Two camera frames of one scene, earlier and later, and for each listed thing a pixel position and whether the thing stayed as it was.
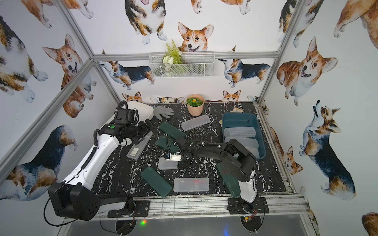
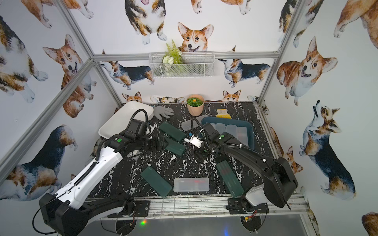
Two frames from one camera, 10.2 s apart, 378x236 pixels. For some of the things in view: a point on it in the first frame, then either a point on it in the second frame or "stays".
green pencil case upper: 172,131 stays
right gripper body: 184,162 → 204,148
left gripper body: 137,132 → 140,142
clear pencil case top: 195,122 stays
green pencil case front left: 156,181 stays
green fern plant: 172,57 stays
